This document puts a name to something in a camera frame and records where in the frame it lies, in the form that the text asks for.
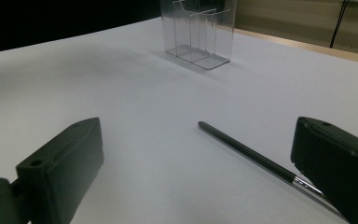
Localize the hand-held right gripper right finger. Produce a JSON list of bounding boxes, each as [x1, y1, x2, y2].
[[290, 116, 358, 224]]

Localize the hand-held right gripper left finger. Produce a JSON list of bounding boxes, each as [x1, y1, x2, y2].
[[15, 117, 105, 224]]

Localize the black pen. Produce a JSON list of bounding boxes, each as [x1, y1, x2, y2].
[[198, 120, 346, 220]]

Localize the clear plastic organizer box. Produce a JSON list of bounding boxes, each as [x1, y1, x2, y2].
[[159, 0, 238, 71]]

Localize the white table sheet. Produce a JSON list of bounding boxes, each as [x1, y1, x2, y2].
[[0, 17, 358, 224]]

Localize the wooden table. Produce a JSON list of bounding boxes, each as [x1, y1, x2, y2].
[[233, 27, 358, 66]]

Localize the black power cable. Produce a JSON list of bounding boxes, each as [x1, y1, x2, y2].
[[329, 0, 351, 49]]

